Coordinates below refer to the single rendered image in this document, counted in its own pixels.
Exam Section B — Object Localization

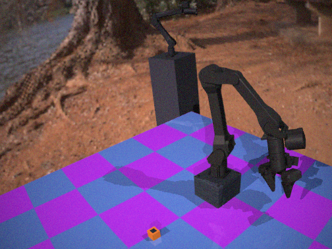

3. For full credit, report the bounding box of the orange block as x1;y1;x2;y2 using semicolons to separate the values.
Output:
147;227;161;241

